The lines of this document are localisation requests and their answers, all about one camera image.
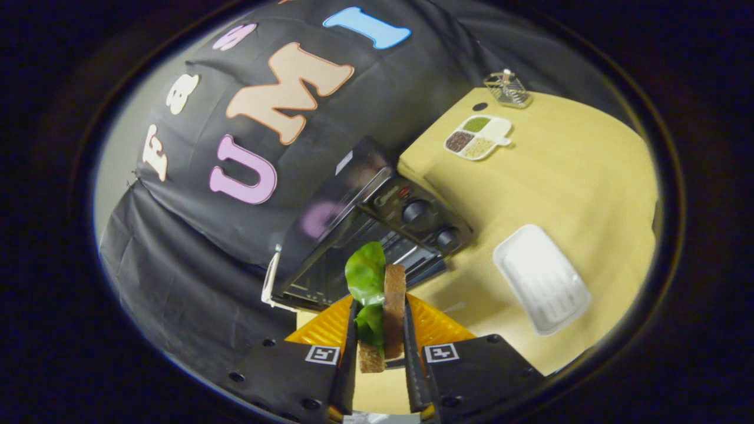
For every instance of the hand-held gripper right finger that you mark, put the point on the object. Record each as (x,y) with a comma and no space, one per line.
(415,377)

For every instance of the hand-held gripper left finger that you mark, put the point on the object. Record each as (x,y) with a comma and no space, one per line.
(349,383)

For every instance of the brown bread lettuce sandwich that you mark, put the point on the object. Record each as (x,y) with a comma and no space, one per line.
(393,306)

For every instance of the black toaster oven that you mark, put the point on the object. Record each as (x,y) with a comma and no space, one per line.
(412,206)

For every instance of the white plastic object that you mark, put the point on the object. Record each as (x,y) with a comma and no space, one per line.
(271,282)

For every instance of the white ribbed plastic tray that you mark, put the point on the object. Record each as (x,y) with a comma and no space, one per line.
(542,277)

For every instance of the black backdrop cloth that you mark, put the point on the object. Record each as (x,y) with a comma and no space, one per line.
(177,282)

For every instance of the white divided dish with grains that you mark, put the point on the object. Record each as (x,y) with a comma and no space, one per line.
(478,136)

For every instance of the black round table grommet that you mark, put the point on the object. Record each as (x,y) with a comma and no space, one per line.
(480,106)

